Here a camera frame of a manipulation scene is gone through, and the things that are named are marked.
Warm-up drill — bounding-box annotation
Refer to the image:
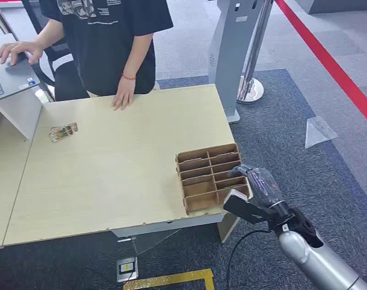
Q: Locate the person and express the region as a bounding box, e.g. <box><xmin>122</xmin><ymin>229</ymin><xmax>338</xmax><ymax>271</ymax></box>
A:
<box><xmin>0</xmin><ymin>0</ymin><xmax>174</xmax><ymax>112</ymax></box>

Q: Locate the metal floor socket box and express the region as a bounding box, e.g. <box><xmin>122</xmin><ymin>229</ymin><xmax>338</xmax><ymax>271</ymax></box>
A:
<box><xmin>115</xmin><ymin>257</ymin><xmax>139</xmax><ymax>283</ymax></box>

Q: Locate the person's left hand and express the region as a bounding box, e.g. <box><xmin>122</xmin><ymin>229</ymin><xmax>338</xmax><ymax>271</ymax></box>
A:
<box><xmin>111</xmin><ymin>76</ymin><xmax>137</xmax><ymax>111</ymax></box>

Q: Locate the grey laptop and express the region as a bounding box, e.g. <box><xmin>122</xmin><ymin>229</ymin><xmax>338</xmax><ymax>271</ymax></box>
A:
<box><xmin>0</xmin><ymin>33</ymin><xmax>41</xmax><ymax>104</ymax></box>

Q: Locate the brown slotted wooden organizer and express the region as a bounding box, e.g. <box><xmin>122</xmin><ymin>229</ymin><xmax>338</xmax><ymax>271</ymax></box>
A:
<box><xmin>175</xmin><ymin>143</ymin><xmax>252</xmax><ymax>215</ymax></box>

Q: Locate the printed card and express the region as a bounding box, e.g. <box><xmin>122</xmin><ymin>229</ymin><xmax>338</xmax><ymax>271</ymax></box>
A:
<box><xmin>49</xmin><ymin>122</ymin><xmax>78</xmax><ymax>143</ymax></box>

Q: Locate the grey cabinet base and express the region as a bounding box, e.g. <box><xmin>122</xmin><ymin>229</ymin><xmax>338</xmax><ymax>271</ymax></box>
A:
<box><xmin>295</xmin><ymin>0</ymin><xmax>367</xmax><ymax>15</ymax></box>

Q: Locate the red barrier belt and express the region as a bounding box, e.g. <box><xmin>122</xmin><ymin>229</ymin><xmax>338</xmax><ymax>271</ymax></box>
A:
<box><xmin>274</xmin><ymin>0</ymin><xmax>367</xmax><ymax>131</ymax></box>

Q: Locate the grey kiosk stand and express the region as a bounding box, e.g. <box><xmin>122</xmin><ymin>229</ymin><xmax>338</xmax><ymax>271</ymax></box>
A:
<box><xmin>208</xmin><ymin>0</ymin><xmax>267</xmax><ymax>124</ymax></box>

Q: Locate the white laptop riser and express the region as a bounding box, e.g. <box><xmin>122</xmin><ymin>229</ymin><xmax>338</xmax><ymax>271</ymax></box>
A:
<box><xmin>0</xmin><ymin>88</ymin><xmax>44</xmax><ymax>141</ymax></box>

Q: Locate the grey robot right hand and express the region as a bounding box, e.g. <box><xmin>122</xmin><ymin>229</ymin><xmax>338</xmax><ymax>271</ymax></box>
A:
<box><xmin>227</xmin><ymin>164</ymin><xmax>285</xmax><ymax>209</ymax></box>

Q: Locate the dark blue carpet mat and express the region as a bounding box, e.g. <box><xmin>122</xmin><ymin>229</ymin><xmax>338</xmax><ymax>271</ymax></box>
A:
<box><xmin>0</xmin><ymin>68</ymin><xmax>367</xmax><ymax>290</ymax></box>

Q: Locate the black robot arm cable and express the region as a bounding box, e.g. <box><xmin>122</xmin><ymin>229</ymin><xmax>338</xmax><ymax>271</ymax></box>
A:
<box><xmin>225</xmin><ymin>228</ymin><xmax>271</xmax><ymax>290</ymax></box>

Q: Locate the chrome stanchion post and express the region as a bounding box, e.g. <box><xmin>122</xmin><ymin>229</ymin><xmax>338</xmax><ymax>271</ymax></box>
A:
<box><xmin>236</xmin><ymin>0</ymin><xmax>274</xmax><ymax>105</ymax></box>

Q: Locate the person's right hand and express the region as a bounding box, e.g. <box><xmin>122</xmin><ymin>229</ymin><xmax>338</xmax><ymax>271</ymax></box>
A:
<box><xmin>0</xmin><ymin>40</ymin><xmax>44</xmax><ymax>67</ymax></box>

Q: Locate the clear plastic triangle sheet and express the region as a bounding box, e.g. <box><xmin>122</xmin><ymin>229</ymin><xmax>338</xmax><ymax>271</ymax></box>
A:
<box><xmin>304</xmin><ymin>116</ymin><xmax>339</xmax><ymax>150</ymax></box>

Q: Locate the clear acrylic sheet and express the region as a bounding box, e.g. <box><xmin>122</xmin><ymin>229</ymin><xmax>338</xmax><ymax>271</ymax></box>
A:
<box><xmin>117</xmin><ymin>228</ymin><xmax>183</xmax><ymax>257</ymax></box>

